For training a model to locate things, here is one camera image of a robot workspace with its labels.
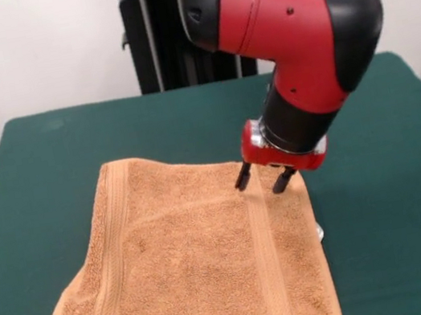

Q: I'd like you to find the orange terry towel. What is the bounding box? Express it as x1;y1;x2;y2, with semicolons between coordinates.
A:
0;126;345;315

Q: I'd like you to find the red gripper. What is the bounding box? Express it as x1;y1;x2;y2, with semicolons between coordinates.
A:
223;106;338;203

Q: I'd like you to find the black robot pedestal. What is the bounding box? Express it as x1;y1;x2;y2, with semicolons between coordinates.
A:
100;0;288;100

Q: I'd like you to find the dark green table cloth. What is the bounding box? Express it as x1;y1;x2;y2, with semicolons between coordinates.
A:
0;44;421;315

